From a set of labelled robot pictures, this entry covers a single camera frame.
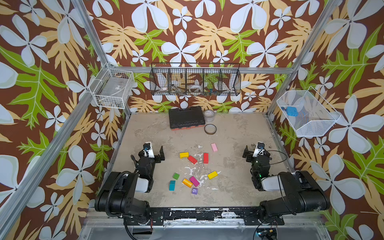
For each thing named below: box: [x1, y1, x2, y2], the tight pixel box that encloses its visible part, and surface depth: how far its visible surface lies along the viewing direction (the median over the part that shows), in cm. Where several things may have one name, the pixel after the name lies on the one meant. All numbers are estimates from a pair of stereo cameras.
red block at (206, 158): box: [203, 152, 209, 164], surface depth 96 cm
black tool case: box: [168, 106, 206, 130], surface depth 114 cm
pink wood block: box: [211, 143, 218, 152], surface depth 101 cm
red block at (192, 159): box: [187, 155, 198, 165], surface depth 97 cm
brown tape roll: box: [204, 124, 217, 135], surface depth 113 cm
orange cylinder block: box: [182, 178, 194, 188], surface depth 86 cm
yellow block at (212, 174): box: [208, 171, 218, 180], surface depth 90 cm
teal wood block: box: [168, 180, 176, 191], surface depth 86 cm
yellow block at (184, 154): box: [179, 152, 190, 159], surface depth 98 cm
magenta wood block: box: [189, 176, 200, 187], surface depth 88 cm
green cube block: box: [172, 172, 180, 180], surface depth 90 cm
